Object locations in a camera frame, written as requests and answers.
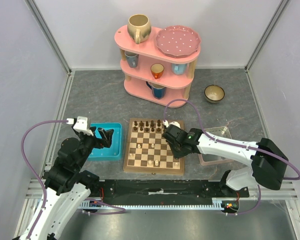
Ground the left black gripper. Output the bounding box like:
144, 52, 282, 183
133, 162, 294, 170
74, 126, 114, 169

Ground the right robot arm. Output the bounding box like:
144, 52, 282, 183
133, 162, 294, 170
162, 120, 288, 197

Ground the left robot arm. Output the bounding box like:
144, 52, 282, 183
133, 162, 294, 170
17, 126, 114, 240

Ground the wooden chess board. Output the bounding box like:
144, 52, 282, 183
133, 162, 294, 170
123, 118, 185, 176

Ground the blue plastic bin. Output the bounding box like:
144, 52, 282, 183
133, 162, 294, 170
87, 122, 123, 162

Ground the pink clear plastic tray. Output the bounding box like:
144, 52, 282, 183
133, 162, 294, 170
198, 126, 233, 166

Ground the dark blue mug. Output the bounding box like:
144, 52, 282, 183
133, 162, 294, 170
146, 81, 167, 100

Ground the brown ceramic bowl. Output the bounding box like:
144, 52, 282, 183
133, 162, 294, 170
204, 84, 226, 103

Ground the pink three-tier shelf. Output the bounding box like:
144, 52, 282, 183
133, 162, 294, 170
114, 25, 201, 108

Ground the light blue mug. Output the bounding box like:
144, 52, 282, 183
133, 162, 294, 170
171, 63, 188, 75

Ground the orange cup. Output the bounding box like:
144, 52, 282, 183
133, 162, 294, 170
150, 63, 165, 80

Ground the grey-blue mug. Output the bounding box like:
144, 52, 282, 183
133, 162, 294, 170
124, 51, 139, 68

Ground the pink polka dot plate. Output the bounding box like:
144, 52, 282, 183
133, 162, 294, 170
155, 25, 201, 58

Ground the beige ceramic mug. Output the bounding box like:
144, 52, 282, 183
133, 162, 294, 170
127, 14, 152, 45

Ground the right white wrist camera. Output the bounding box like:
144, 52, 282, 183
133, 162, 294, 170
162, 120, 181, 130

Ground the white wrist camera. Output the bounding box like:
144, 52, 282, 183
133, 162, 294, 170
162, 120, 181, 130
66, 116, 94, 136

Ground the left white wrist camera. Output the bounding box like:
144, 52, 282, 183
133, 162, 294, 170
66, 116, 94, 136

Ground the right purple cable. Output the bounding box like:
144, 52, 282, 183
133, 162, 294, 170
163, 98, 300, 216

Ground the purple cable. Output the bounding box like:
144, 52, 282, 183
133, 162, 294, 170
163, 98, 300, 216
20, 117, 76, 240

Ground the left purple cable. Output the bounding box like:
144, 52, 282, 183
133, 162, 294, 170
20, 117, 76, 240

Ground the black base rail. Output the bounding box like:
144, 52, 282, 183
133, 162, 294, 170
88, 179, 250, 207

